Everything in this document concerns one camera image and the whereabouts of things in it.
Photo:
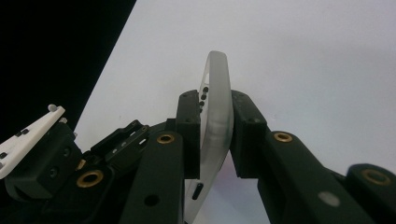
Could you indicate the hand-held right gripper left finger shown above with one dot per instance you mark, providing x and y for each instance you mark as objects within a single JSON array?
[{"x": 162, "y": 174}]

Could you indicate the clear blue phone case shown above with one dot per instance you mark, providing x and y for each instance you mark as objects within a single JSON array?
[{"x": 218, "y": 109}]

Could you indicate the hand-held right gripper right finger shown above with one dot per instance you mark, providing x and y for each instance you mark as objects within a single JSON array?
[{"x": 289, "y": 168}]

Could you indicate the white table board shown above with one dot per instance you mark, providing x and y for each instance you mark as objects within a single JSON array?
[{"x": 311, "y": 62}]

